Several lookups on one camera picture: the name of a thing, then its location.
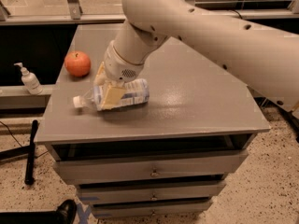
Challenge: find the red apple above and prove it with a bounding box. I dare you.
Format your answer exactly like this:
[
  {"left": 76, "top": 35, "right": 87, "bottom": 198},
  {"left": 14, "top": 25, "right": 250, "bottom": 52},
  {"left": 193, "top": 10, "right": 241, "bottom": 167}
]
[{"left": 64, "top": 51, "right": 91, "bottom": 77}]

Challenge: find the middle grey drawer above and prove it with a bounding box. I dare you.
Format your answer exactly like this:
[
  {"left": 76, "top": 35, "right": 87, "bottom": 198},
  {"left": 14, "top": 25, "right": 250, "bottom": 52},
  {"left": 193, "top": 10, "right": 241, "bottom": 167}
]
[{"left": 77, "top": 181, "right": 226, "bottom": 204}]

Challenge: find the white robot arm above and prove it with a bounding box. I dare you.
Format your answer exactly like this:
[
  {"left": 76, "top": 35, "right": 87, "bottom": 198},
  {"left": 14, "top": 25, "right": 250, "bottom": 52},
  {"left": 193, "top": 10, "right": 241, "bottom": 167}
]
[{"left": 94, "top": 0, "right": 299, "bottom": 116}]

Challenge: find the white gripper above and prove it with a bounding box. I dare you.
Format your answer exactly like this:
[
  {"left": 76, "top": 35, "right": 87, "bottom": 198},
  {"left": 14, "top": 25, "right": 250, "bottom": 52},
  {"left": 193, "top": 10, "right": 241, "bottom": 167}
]
[{"left": 93, "top": 41, "right": 144, "bottom": 110}]

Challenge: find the white pump dispenser bottle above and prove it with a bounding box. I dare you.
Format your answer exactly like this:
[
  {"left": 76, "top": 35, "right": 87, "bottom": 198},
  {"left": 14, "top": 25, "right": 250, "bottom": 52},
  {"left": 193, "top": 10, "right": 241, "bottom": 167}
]
[{"left": 15, "top": 63, "right": 43, "bottom": 95}]

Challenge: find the black shoe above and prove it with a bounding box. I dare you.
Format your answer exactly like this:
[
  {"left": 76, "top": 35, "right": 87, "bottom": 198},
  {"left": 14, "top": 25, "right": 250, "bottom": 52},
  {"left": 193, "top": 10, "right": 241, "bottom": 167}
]
[{"left": 56, "top": 199, "right": 77, "bottom": 224}]

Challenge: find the grey drawer cabinet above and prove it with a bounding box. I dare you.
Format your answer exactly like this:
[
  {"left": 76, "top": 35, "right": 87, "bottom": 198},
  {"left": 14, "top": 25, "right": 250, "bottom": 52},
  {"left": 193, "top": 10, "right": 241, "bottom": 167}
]
[{"left": 34, "top": 20, "right": 271, "bottom": 220}]

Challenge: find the top grey drawer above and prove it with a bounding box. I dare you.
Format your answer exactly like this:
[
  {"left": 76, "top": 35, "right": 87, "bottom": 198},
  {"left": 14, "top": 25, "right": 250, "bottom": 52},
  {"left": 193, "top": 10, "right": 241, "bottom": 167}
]
[{"left": 53, "top": 149, "right": 249, "bottom": 185}]

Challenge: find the black floor stand bar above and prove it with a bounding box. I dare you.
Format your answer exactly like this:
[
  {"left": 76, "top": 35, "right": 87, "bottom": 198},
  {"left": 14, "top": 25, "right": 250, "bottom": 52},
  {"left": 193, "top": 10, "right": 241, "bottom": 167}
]
[{"left": 24, "top": 119, "right": 38, "bottom": 185}]

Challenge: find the metal railing frame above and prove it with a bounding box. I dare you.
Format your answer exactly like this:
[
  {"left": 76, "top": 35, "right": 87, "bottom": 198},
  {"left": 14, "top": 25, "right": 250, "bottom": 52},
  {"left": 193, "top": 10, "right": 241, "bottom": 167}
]
[{"left": 0, "top": 0, "right": 299, "bottom": 23}]

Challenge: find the bottom grey drawer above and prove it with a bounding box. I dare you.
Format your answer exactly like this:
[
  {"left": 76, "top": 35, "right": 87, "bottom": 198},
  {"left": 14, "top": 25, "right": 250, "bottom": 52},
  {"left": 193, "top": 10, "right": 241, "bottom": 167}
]
[{"left": 92, "top": 198, "right": 212, "bottom": 218}]

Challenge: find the blue plastic water bottle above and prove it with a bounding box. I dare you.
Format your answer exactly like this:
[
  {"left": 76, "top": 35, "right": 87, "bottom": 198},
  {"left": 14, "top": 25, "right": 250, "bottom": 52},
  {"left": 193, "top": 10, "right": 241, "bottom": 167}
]
[{"left": 73, "top": 78, "right": 150, "bottom": 111}]

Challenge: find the black cable on floor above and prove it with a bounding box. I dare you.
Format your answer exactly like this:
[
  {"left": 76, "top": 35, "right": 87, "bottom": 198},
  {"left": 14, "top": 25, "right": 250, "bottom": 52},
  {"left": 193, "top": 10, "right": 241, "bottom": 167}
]
[{"left": 0, "top": 120, "right": 24, "bottom": 148}]

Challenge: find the grey drawer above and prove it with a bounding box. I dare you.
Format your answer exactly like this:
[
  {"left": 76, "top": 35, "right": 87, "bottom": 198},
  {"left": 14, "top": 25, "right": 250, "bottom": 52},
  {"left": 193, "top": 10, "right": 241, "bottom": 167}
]
[
  {"left": 53, "top": 149, "right": 249, "bottom": 185},
  {"left": 92, "top": 198, "right": 212, "bottom": 218},
  {"left": 77, "top": 181, "right": 226, "bottom": 204}
]

